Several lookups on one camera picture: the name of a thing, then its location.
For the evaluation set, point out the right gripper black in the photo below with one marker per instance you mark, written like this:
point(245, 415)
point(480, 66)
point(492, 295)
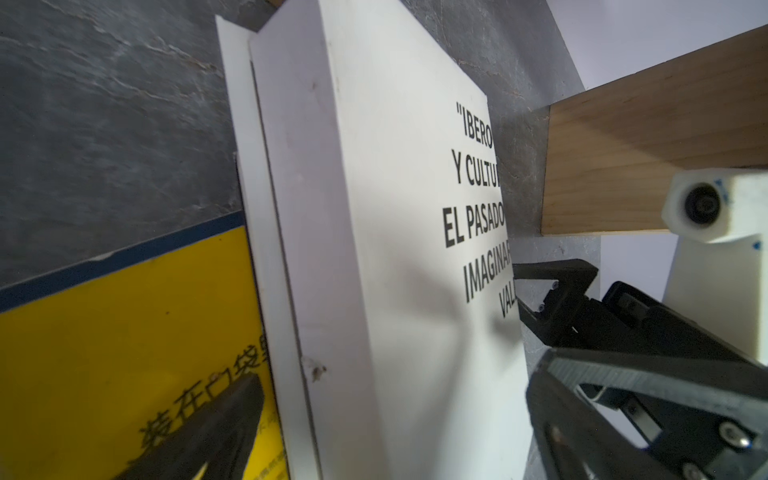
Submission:
point(626, 320)

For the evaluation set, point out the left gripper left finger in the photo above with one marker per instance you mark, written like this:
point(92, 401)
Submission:
point(217, 441)

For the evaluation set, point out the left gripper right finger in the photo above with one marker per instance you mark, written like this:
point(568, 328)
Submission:
point(609, 415)

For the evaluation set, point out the white book black lettering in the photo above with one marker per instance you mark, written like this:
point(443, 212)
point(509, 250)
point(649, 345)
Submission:
point(376, 223)

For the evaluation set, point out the yellow book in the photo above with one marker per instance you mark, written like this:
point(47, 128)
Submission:
point(104, 361)

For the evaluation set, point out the wooden two-tier bookshelf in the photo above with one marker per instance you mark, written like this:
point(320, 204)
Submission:
point(613, 150)

